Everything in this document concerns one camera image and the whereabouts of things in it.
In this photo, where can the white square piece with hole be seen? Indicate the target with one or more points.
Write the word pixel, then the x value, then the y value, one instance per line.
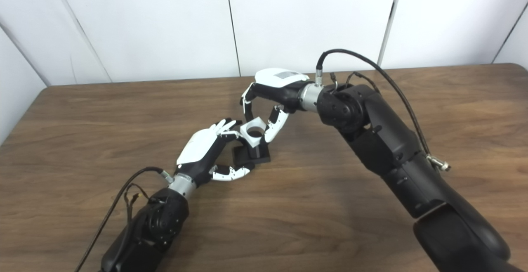
pixel 251 139

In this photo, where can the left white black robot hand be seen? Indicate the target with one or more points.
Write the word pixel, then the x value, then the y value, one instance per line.
pixel 198 148

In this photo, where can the black peg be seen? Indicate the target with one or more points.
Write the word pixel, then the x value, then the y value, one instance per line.
pixel 255 154

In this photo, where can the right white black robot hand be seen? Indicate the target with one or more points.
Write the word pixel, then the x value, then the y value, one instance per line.
pixel 280 84

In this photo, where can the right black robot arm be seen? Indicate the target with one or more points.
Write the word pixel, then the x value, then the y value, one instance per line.
pixel 392 148

